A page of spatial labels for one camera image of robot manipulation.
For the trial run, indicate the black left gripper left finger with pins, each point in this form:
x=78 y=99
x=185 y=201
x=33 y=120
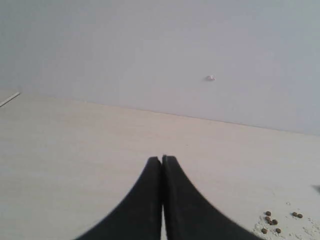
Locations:
x=139 y=215

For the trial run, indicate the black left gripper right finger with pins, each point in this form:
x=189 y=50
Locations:
x=188 y=214

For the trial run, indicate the pile of brown pellets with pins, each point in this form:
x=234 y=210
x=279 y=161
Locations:
x=287 y=222

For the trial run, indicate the white strip at table edge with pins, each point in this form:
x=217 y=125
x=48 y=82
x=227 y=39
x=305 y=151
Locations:
x=9 y=98

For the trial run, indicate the white wall plug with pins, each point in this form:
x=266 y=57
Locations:
x=210 y=78

